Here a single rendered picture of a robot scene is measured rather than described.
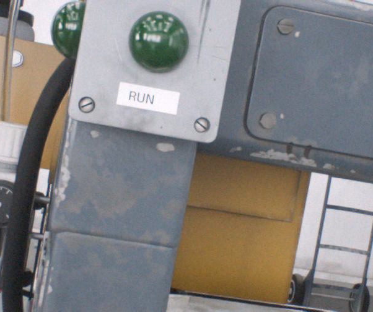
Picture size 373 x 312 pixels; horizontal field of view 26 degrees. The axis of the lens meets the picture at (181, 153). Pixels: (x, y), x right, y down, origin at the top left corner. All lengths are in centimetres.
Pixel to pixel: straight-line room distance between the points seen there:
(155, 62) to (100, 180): 9
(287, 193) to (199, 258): 11
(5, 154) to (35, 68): 18
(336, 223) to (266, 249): 525
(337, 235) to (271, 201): 533
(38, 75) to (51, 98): 37
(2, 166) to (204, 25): 30
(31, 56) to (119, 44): 43
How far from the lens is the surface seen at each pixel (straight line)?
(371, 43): 48
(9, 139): 65
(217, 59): 40
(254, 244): 77
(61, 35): 41
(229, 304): 64
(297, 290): 573
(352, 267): 613
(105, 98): 40
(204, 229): 76
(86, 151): 44
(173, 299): 62
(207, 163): 70
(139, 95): 40
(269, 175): 71
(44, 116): 46
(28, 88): 82
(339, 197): 600
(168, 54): 38
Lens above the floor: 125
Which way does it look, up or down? 3 degrees down
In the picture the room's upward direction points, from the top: 10 degrees clockwise
